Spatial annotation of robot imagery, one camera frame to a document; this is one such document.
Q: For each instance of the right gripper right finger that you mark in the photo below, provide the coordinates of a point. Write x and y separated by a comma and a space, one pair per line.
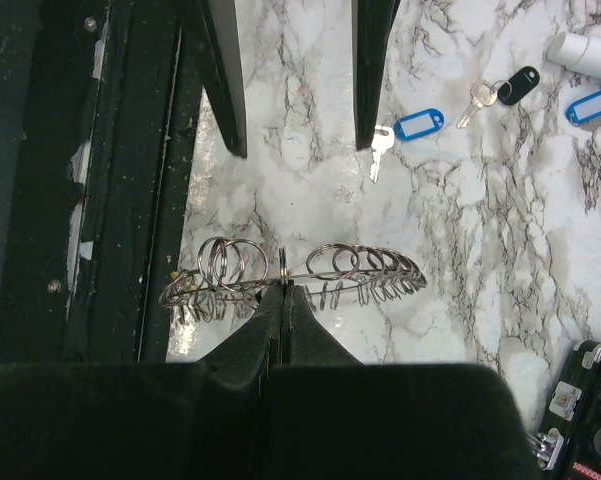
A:
332, 417

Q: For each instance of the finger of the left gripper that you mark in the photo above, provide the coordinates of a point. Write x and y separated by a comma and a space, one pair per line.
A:
372, 21
216, 42

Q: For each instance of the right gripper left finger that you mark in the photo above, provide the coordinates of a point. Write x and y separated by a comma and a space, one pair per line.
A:
200, 420

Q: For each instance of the metal keyring disc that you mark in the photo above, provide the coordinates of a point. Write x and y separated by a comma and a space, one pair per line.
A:
233, 276

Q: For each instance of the blue tag key front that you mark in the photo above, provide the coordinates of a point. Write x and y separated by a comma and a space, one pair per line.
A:
405, 129

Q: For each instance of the black glossy tag key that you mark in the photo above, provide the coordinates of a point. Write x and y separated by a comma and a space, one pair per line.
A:
509, 92

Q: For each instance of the white microphone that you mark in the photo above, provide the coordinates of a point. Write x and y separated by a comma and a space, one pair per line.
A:
577, 53

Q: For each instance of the blue tag key by microphone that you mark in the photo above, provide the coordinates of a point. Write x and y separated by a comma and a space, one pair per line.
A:
585, 113

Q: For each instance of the black poker chip case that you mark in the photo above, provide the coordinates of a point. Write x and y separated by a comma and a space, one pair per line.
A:
568, 443

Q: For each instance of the black mounting rail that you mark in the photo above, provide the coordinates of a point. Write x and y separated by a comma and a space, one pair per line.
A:
99, 103

